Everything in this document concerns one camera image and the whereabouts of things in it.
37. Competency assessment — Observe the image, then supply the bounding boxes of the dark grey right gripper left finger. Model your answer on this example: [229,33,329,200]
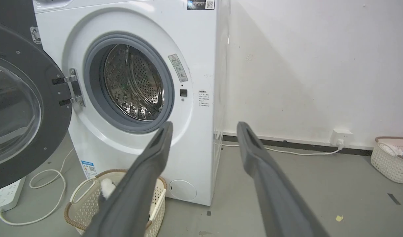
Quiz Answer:
[82,121,174,237]

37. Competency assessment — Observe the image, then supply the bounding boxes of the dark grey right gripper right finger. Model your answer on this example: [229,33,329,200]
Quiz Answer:
[237,121,330,237]

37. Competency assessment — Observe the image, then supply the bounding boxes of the white front-load washing machine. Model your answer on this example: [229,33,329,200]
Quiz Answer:
[33,0,231,206]

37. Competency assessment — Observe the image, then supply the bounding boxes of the dark grey washing machine door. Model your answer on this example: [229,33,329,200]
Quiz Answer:
[0,20,73,193]

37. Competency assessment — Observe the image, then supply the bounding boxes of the white cloth item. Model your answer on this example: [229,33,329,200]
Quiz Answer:
[100,178,116,200]

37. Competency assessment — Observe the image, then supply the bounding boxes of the cream woven laundry basket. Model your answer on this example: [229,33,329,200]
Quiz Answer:
[64,169,167,237]
[370,136,403,185]

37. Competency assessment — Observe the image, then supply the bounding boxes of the white cloth in basket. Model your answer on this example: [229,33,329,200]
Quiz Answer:
[379,142,403,156]

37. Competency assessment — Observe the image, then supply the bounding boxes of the white power strip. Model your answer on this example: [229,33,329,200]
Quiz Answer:
[0,177,26,214]

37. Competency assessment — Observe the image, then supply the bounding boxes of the white power strip cable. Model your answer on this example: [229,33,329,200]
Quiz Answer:
[0,147,76,226]

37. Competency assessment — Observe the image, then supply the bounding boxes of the white wall socket plug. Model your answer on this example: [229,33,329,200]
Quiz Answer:
[330,129,353,147]

